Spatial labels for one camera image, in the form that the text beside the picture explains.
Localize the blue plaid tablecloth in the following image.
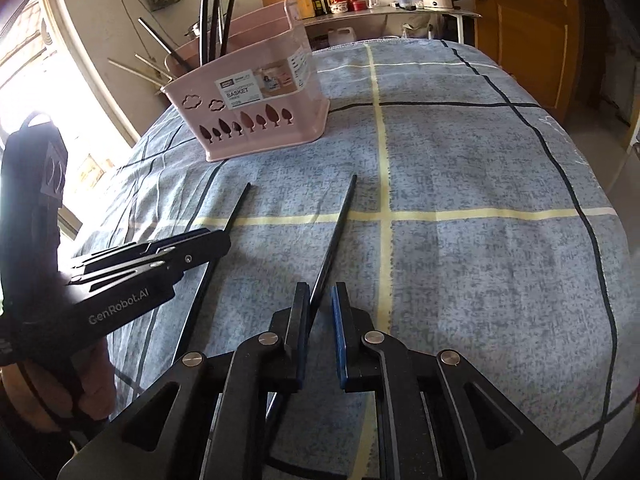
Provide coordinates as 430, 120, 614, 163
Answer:
75, 37, 633, 480

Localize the white plastic bag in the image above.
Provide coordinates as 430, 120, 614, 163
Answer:
400, 12, 436, 41

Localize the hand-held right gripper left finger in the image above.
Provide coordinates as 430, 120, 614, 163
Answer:
57, 281, 312, 480

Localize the person's left hand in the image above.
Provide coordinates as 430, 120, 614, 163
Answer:
0, 341, 117, 432

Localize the beige wooden chopstick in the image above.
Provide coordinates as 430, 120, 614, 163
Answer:
133, 53, 176, 82

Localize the pink plastic utensil basket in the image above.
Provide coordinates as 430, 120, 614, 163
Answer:
160, 0, 331, 163

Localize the bright window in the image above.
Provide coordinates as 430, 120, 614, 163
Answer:
0, 0, 141, 241

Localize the white plastic jug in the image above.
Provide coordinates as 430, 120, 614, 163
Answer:
327, 27, 358, 47

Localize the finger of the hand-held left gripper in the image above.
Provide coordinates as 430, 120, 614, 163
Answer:
71, 227, 217, 268
69, 230, 232, 289

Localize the orange wooden door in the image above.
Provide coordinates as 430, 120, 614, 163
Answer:
467, 0, 586, 121

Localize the pale thin stick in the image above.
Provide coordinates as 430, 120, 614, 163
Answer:
106, 58, 170, 86

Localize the metal shelf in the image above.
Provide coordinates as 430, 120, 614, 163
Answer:
302, 7, 483, 43

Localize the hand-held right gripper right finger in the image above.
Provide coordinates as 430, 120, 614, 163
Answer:
331, 281, 583, 480

